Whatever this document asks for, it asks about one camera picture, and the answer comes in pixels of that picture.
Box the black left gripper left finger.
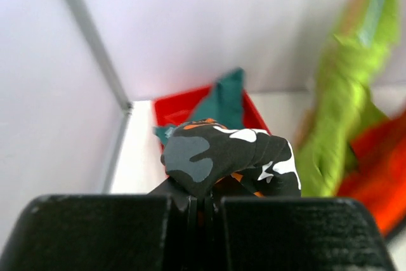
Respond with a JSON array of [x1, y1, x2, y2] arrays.
[[1, 181, 197, 270]]

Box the orange grey camouflage shorts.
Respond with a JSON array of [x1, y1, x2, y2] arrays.
[[160, 119, 301, 198]]

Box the wooden clothes rack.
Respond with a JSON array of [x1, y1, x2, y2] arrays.
[[296, 0, 368, 146]]

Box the red plastic bin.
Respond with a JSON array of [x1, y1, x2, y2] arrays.
[[152, 85, 270, 133]]

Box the lime green shorts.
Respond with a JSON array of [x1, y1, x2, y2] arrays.
[[295, 0, 401, 197]]

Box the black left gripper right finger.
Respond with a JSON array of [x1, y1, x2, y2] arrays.
[[204, 195, 395, 270]]

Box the teal green shorts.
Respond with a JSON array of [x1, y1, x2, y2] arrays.
[[154, 68, 245, 145]]

